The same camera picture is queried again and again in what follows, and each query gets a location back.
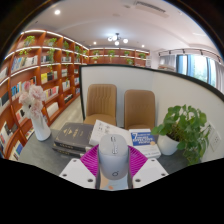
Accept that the white vase with pink flowers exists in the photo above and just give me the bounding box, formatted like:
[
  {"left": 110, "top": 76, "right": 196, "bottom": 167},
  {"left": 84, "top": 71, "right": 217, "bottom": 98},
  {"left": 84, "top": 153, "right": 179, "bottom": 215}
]
[{"left": 18, "top": 80, "right": 52, "bottom": 142}]

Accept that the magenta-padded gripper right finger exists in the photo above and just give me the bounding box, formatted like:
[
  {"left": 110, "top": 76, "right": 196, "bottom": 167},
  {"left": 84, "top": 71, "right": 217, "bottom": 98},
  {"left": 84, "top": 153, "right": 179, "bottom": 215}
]
[{"left": 128, "top": 144, "right": 170, "bottom": 190}]

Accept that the orange wooden shelf unit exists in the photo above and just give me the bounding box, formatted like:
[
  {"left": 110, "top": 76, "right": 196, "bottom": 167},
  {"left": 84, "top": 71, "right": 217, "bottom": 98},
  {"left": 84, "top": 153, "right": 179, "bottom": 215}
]
[{"left": 0, "top": 28, "right": 151, "bottom": 160}]

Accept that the white computer mouse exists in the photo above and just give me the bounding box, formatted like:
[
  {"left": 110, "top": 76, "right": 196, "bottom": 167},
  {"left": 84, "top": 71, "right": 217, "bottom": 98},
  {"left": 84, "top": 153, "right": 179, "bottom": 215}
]
[{"left": 97, "top": 133, "right": 130, "bottom": 181}]

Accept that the green plant in white pot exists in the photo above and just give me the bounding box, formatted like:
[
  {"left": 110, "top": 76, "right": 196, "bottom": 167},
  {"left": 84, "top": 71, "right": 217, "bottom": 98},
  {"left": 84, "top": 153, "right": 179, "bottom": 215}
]
[{"left": 150, "top": 104, "right": 212, "bottom": 167}]

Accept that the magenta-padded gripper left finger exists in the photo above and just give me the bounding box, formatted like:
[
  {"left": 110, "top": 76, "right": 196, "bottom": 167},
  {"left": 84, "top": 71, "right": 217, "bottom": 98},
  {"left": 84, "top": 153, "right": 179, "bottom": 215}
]
[{"left": 59, "top": 143, "right": 101, "bottom": 190}]

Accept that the ceiling air vent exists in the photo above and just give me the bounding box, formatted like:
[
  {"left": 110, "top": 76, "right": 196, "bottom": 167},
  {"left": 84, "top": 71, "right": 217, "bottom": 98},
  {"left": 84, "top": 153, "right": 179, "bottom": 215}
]
[{"left": 133, "top": 0, "right": 168, "bottom": 18}]

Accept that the thick white book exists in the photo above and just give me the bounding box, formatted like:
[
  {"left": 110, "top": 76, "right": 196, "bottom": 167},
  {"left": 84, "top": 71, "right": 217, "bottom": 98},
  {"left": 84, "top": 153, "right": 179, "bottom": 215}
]
[{"left": 88, "top": 119, "right": 134, "bottom": 148}]

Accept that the multi-bulb ceiling lamp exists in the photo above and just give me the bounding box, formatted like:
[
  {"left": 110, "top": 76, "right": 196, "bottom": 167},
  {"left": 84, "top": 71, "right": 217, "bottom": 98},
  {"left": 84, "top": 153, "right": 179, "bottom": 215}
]
[{"left": 106, "top": 32, "right": 129, "bottom": 47}]

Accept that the tan upholstered chair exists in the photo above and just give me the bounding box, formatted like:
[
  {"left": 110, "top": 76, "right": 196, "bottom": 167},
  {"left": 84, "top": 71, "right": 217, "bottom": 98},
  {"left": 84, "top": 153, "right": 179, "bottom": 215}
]
[
  {"left": 83, "top": 83, "right": 118, "bottom": 127},
  {"left": 123, "top": 89, "right": 156, "bottom": 131}
]

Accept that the white desk partition panel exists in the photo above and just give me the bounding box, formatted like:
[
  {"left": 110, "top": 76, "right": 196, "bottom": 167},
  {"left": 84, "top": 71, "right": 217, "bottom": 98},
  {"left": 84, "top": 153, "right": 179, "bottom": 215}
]
[{"left": 79, "top": 63, "right": 224, "bottom": 164}]

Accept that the dark hardcover book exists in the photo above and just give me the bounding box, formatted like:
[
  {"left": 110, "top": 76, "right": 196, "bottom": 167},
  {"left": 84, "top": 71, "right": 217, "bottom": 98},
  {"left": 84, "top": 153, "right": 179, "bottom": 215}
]
[
  {"left": 53, "top": 122, "right": 95, "bottom": 153},
  {"left": 51, "top": 143, "right": 88, "bottom": 158}
]

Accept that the window with curtains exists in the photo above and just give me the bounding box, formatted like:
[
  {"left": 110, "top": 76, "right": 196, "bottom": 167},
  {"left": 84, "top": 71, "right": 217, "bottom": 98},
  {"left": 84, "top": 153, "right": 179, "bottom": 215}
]
[{"left": 158, "top": 48, "right": 224, "bottom": 94}]

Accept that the blue cover book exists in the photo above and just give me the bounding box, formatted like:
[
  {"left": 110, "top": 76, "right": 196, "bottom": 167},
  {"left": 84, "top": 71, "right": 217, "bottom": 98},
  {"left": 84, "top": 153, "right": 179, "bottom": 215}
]
[{"left": 128, "top": 128, "right": 162, "bottom": 160}]

